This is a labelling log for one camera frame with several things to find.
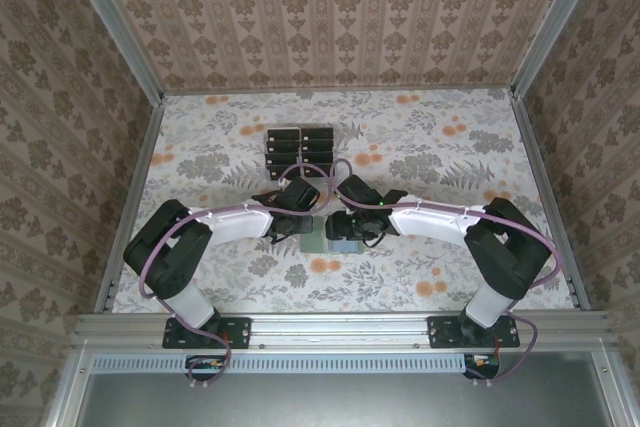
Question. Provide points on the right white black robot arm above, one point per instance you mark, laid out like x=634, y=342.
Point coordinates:
x=430, y=222

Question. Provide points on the floral table cover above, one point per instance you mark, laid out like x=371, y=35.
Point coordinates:
x=350, y=297

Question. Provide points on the aluminium frame post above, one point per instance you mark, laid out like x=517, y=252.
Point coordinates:
x=552, y=27
x=117, y=27

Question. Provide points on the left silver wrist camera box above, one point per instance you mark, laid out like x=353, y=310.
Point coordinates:
x=283, y=181

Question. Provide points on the grey metal panel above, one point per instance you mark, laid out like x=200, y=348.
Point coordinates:
x=340, y=402

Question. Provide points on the black connector board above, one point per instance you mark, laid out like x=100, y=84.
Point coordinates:
x=482, y=367
x=205, y=367

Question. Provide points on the aluminium table side rail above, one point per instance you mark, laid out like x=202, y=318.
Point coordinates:
x=143, y=147
x=533, y=147

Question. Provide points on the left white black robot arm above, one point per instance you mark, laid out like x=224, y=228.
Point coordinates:
x=240, y=222

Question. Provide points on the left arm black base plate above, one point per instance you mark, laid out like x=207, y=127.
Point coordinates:
x=240, y=332

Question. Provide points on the aluminium mounting rail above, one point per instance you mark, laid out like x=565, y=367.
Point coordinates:
x=340, y=329

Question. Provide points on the aluminium table end rail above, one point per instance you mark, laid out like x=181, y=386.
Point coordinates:
x=340, y=90

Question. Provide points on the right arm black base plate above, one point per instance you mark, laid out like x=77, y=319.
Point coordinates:
x=440, y=334

